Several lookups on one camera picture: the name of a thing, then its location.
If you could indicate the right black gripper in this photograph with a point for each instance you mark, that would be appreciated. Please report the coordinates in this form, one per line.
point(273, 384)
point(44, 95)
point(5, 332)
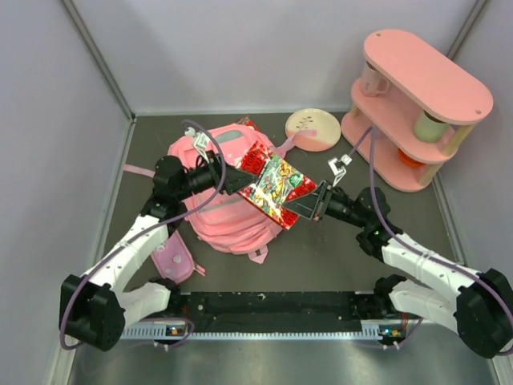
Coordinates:
point(311, 204)

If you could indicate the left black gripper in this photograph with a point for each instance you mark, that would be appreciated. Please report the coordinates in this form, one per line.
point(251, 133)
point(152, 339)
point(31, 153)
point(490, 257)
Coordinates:
point(236, 179)

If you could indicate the colourful patterned book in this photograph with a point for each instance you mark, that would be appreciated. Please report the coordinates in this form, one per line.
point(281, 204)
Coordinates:
point(277, 182)

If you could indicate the pink student backpack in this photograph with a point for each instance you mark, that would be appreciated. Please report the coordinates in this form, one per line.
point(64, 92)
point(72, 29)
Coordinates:
point(230, 224)

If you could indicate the red comic book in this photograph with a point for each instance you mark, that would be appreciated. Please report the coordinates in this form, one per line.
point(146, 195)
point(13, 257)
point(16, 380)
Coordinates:
point(246, 121)

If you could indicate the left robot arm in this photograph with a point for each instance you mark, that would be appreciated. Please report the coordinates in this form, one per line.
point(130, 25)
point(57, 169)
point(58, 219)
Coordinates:
point(157, 221)

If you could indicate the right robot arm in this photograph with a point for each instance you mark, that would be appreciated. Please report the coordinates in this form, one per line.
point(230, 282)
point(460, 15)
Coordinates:
point(475, 305)

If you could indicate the cream and pink plate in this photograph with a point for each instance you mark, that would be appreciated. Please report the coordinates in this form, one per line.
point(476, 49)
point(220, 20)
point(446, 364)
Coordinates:
point(313, 130)

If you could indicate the purple cartoon pencil case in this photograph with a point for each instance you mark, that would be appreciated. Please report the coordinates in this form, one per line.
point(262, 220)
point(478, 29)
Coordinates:
point(174, 261)

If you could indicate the orange bowl on shelf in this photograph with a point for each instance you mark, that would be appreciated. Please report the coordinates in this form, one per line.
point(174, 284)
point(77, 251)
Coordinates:
point(408, 161)

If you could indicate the pink three-tier shelf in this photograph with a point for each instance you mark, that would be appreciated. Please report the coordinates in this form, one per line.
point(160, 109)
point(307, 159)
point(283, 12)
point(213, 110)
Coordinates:
point(421, 79)

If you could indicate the pink mug on shelf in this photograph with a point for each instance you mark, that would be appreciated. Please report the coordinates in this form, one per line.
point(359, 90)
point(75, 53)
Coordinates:
point(372, 82)

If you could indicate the pale green cup on shelf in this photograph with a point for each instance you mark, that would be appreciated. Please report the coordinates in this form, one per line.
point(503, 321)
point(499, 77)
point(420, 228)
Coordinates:
point(429, 129)

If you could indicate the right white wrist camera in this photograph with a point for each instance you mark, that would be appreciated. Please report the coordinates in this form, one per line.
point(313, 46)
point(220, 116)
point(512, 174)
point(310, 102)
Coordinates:
point(338, 167)

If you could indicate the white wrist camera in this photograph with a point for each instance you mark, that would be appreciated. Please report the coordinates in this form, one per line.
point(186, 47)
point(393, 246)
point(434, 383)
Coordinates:
point(338, 167)
point(200, 141)

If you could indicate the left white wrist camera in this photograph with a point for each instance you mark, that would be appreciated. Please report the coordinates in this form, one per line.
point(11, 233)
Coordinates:
point(200, 141)

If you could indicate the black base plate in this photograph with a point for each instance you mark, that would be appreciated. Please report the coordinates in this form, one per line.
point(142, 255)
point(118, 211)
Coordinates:
point(277, 323)

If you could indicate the grey slotted cable duct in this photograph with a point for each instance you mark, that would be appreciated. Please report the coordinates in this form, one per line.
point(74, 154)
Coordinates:
point(144, 331)

